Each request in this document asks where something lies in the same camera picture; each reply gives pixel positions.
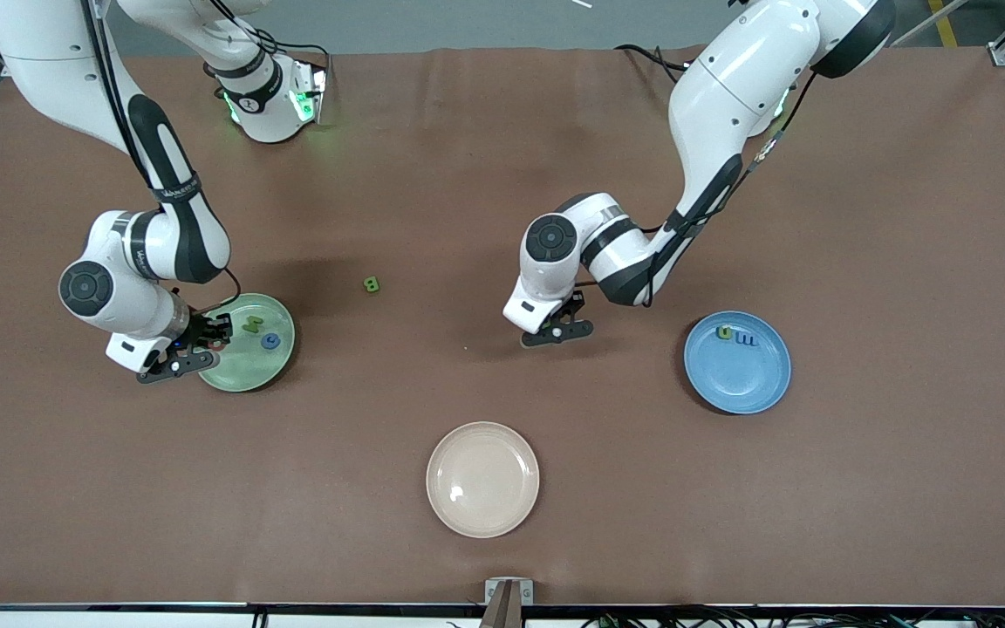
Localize black left arm base cable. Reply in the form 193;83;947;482
614;44;688;85

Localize green plate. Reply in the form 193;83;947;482
197;293;297;393

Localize grey metal mount bracket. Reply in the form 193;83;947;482
484;577;535;605

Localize blue plate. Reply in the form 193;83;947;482
683;311;792;415

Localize black cable bundle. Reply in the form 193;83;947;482
581;611;1005;628

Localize beige plate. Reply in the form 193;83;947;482
426;421;541;539

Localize black right arm base cable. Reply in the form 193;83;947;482
206;0;333;62

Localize black arm base cable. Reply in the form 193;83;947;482
614;44;688;85
206;0;333;62

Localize tan mount post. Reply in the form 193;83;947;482
478;583;526;628

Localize brown table cloth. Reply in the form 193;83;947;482
0;45;1005;609

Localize black table edge strip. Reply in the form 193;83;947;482
0;600;1005;615

